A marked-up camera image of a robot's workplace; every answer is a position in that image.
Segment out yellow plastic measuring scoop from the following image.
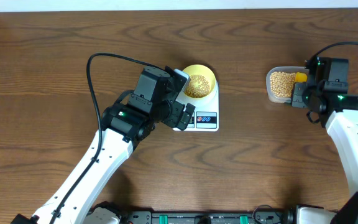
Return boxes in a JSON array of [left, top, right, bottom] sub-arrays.
[[294, 72, 308, 83]]

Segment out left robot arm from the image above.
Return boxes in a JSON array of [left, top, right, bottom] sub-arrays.
[[13, 66, 195, 224]]

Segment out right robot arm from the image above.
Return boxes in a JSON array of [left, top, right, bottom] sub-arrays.
[[283, 56, 358, 223]]

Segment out white digital kitchen scale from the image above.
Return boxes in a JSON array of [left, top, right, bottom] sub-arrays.
[[177, 81, 219, 132]]

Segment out soybeans in bowl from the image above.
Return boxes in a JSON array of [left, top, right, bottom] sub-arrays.
[[185, 75, 211, 98]]

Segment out pale yellow bowl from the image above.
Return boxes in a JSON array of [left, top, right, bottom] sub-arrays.
[[183, 65, 217, 99]]

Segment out clear plastic container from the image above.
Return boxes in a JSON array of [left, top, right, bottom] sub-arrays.
[[266, 66, 309, 103]]

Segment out soybeans in container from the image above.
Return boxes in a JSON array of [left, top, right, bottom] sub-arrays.
[[270, 72, 296, 98]]

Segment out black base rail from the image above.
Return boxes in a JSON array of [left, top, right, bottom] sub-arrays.
[[88, 201, 335, 224]]

